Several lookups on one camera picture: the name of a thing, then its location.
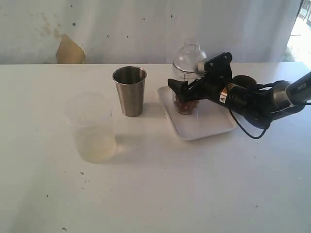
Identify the clear plastic dome lid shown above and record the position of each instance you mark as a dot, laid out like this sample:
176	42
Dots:
189	56

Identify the white rectangular tray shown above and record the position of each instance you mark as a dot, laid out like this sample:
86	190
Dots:
209	119

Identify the stainless steel cup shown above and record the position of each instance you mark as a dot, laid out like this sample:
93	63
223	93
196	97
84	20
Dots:
130	84

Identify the brown food pieces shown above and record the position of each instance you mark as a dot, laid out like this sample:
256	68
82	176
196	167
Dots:
186	108

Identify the brown wooden cup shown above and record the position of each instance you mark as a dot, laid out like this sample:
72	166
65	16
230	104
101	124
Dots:
244	81

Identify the translucent plastic pot container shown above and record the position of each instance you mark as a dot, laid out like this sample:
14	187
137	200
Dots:
89	116

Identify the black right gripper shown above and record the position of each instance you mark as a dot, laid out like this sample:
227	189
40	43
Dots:
213	86

